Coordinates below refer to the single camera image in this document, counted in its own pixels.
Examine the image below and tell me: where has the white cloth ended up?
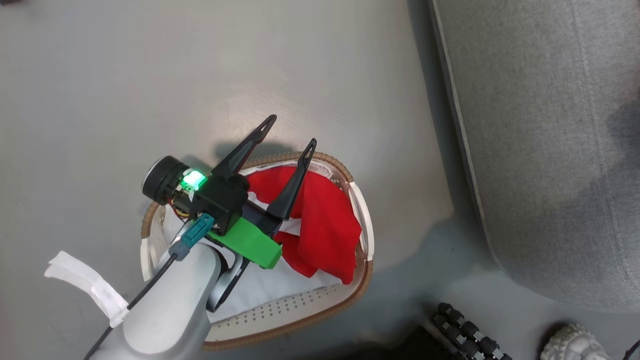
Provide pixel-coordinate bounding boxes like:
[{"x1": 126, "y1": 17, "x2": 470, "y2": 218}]
[{"x1": 161, "y1": 190, "x2": 346, "y2": 323}]

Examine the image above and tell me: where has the black cable with teal connector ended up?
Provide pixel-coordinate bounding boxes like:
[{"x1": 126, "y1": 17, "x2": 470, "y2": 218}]
[{"x1": 82, "y1": 213, "x2": 216, "y2": 360}]

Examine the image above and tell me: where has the red clothing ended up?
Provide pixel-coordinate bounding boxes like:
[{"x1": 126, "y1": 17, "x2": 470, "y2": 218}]
[{"x1": 244, "y1": 165, "x2": 363, "y2": 286}]

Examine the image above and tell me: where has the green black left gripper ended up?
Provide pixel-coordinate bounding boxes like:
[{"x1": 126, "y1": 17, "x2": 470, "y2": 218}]
[{"x1": 210, "y1": 114, "x2": 318, "y2": 271}]

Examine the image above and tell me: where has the white tape strip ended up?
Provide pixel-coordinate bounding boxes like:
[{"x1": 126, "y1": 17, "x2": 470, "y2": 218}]
[{"x1": 44, "y1": 250, "x2": 131, "y2": 329}]

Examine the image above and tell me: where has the white basket with brown rim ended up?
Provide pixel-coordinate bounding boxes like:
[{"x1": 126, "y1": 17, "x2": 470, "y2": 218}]
[{"x1": 140, "y1": 152, "x2": 375, "y2": 351}]

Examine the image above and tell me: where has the grey fabric sofa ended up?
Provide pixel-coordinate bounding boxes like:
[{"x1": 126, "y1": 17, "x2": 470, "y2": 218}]
[{"x1": 429, "y1": 0, "x2": 640, "y2": 314}]

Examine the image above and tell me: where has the white ribbed wheel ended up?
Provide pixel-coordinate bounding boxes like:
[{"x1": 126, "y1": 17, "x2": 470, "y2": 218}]
[{"x1": 540, "y1": 323, "x2": 612, "y2": 360}]

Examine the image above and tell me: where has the black roller wheel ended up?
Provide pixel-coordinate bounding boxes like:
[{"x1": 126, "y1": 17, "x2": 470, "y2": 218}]
[{"x1": 433, "y1": 302, "x2": 513, "y2": 360}]

